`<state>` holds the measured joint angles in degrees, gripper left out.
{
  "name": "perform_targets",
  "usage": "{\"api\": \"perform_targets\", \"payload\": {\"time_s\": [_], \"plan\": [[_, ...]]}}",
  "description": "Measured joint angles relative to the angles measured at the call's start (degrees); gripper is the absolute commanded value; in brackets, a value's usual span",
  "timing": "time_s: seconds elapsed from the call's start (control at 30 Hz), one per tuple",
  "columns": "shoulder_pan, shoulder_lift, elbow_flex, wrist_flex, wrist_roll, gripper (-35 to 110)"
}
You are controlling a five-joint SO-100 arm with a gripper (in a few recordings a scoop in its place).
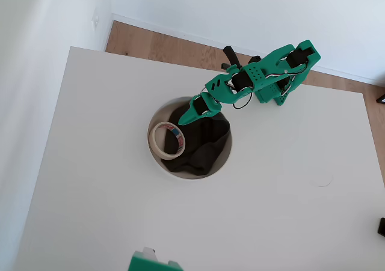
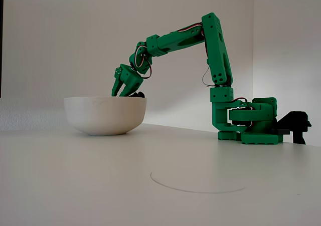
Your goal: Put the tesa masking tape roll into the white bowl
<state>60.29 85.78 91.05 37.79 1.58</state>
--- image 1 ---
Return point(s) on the dark grey cloth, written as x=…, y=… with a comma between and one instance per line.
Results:
x=207, y=151

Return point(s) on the green camera stand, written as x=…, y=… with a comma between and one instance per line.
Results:
x=144, y=262

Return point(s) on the white wall socket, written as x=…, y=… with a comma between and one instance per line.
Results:
x=95, y=20

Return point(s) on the white baseboard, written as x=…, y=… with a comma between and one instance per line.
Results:
x=180, y=33

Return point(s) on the small black box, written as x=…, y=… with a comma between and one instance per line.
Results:
x=382, y=227

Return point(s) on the white round bowl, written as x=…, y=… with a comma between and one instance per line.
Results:
x=225, y=155

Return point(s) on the green gripper black servo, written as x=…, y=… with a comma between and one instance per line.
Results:
x=199, y=108

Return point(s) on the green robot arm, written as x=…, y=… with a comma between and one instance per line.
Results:
x=264, y=72

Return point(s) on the beige masking tape roll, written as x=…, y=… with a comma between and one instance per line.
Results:
x=167, y=156

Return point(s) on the black framed object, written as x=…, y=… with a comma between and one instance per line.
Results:
x=382, y=100

